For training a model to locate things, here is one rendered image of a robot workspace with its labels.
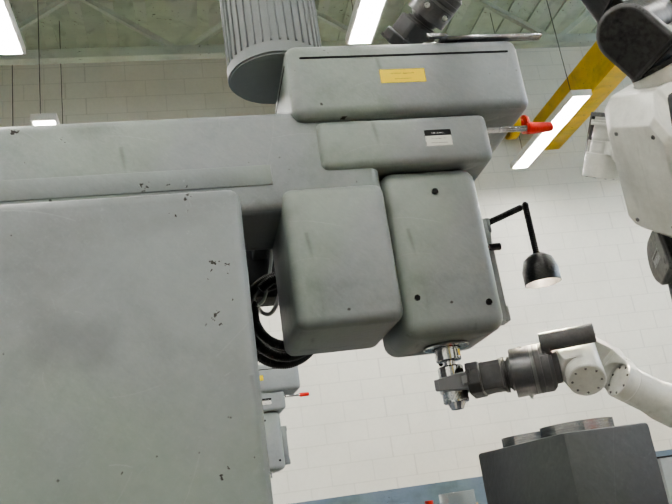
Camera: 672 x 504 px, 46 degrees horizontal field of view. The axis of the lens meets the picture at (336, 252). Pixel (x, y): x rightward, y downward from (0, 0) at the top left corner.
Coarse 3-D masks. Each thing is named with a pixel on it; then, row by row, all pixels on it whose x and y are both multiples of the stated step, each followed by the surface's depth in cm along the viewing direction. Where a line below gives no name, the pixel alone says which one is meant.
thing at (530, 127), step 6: (504, 126) 154; (510, 126) 154; (516, 126) 154; (522, 126) 154; (528, 126) 154; (534, 126) 154; (540, 126) 154; (546, 126) 154; (552, 126) 155; (492, 132) 153; (498, 132) 153; (504, 132) 154; (528, 132) 154; (534, 132) 154; (540, 132) 155
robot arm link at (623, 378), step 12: (600, 348) 143; (612, 348) 143; (612, 360) 143; (624, 360) 141; (612, 372) 144; (624, 372) 140; (636, 372) 139; (612, 384) 142; (624, 384) 138; (636, 384) 138; (612, 396) 141; (624, 396) 139
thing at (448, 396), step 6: (444, 372) 144; (450, 372) 144; (456, 372) 144; (462, 390) 143; (444, 396) 144; (450, 396) 143; (456, 396) 142; (462, 396) 143; (468, 396) 144; (444, 402) 144; (450, 402) 143
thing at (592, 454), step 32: (512, 448) 101; (544, 448) 94; (576, 448) 90; (608, 448) 91; (640, 448) 93; (512, 480) 101; (544, 480) 94; (576, 480) 89; (608, 480) 90; (640, 480) 91
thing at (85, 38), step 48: (48, 0) 764; (96, 0) 774; (144, 0) 796; (192, 0) 810; (336, 0) 843; (480, 0) 839; (528, 0) 892; (576, 0) 906; (48, 48) 849; (96, 48) 746; (144, 48) 754; (192, 48) 762
